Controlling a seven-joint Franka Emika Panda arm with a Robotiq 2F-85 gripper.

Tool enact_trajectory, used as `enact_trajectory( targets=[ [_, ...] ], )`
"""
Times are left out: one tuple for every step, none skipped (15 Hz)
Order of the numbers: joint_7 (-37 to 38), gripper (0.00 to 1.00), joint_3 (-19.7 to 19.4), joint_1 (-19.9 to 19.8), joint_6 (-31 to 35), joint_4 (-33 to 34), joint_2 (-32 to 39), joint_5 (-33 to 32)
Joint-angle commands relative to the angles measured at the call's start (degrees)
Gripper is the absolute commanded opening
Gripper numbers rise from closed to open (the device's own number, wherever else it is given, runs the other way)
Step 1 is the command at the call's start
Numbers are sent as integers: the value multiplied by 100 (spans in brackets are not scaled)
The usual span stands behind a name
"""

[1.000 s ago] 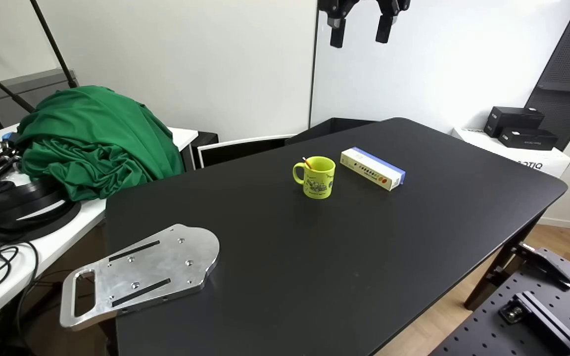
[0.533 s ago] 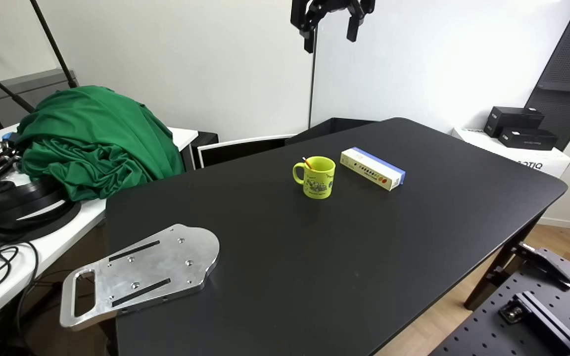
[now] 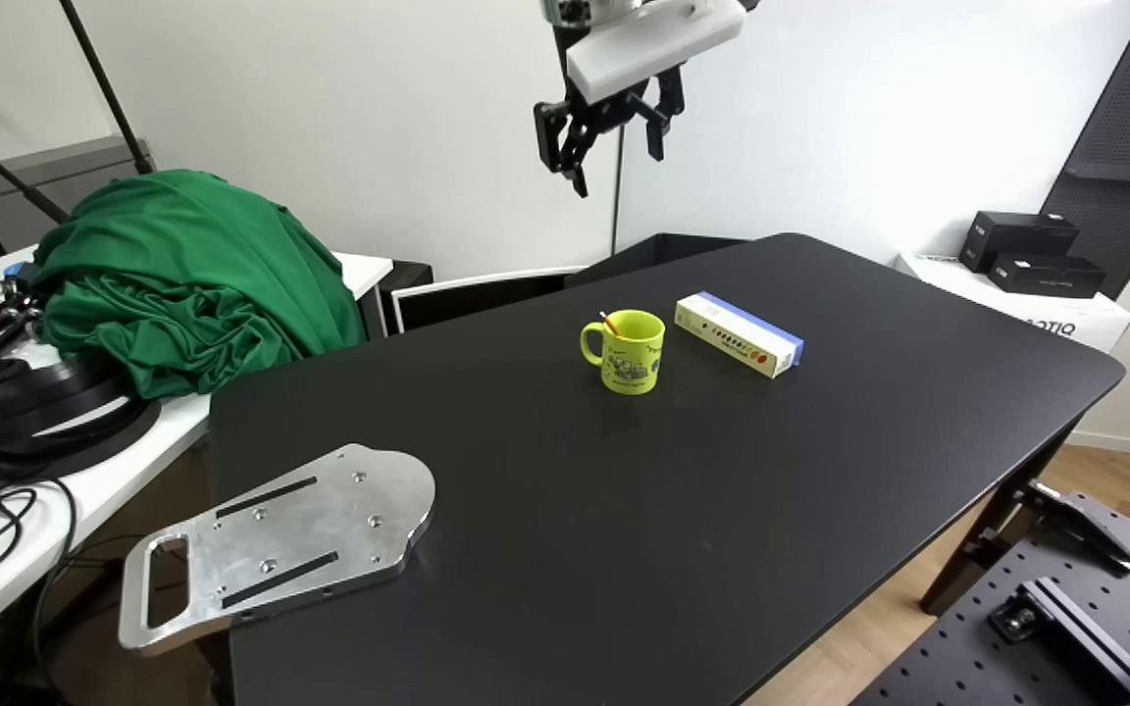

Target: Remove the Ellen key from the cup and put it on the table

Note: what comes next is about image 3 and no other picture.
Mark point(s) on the white table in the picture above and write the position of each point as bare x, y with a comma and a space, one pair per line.
84, 490

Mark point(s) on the yellow mug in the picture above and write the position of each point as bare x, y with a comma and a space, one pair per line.
636, 365

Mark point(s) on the black metal clamp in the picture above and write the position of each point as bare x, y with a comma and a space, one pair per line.
1080, 525

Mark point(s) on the silver metal plate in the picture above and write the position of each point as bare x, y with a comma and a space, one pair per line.
300, 539

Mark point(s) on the black cardboard box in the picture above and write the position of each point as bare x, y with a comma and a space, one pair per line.
1051, 277
1016, 235

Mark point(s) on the grey cabinet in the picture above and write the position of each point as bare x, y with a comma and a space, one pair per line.
55, 191

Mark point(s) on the white and blue carton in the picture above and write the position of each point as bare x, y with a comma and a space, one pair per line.
737, 338

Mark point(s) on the black stand pole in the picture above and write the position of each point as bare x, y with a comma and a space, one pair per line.
106, 93

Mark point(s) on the black perforated breadboard table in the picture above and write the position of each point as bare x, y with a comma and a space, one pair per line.
1114, 628

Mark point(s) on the green cloth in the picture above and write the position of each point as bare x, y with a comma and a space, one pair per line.
192, 275

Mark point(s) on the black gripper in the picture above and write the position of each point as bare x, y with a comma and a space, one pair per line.
609, 108

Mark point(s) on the white framed black panel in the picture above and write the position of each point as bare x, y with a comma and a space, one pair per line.
472, 299

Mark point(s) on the white cardboard box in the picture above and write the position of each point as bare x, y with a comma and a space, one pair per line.
1065, 319

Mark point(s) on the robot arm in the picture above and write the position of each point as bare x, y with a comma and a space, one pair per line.
570, 10

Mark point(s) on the black metal rail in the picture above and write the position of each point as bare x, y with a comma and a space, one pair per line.
1075, 632

